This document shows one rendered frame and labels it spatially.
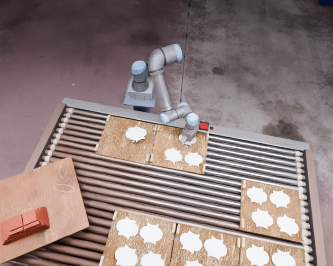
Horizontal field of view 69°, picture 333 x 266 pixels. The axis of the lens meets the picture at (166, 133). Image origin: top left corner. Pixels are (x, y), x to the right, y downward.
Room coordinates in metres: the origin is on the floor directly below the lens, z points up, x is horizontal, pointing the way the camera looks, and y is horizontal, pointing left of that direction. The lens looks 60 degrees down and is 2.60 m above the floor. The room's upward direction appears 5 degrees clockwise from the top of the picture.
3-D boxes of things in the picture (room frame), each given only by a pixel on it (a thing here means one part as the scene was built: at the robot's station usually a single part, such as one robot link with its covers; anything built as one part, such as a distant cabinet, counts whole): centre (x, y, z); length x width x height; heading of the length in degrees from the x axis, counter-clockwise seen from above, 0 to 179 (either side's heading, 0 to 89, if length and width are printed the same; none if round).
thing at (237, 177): (0.70, -0.09, 0.90); 1.95 x 0.05 x 0.05; 84
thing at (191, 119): (0.91, -0.17, 1.21); 0.09 x 0.08 x 0.11; 30
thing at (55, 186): (0.30, 0.75, 1.03); 0.50 x 0.50 x 0.02; 28
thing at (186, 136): (0.89, -0.15, 1.05); 0.12 x 0.09 x 0.16; 141
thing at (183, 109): (0.98, -0.10, 1.21); 0.11 x 0.11 x 0.08; 30
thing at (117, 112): (1.07, -0.13, 0.89); 2.08 x 0.09 x 0.06; 84
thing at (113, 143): (0.87, 0.30, 0.93); 0.41 x 0.35 x 0.02; 83
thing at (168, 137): (0.83, -0.12, 0.93); 0.41 x 0.35 x 0.02; 85
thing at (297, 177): (0.80, -0.10, 0.90); 1.95 x 0.05 x 0.05; 84
